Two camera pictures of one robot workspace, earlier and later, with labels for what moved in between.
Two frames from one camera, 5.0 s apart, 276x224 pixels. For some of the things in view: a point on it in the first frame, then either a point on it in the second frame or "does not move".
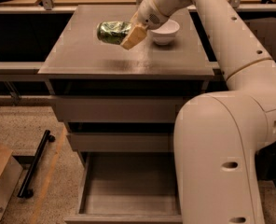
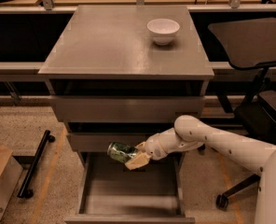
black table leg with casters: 25,189 does not move
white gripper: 148,13 -> 152,147
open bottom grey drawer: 129,188 does not move
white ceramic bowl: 166,34 does not move
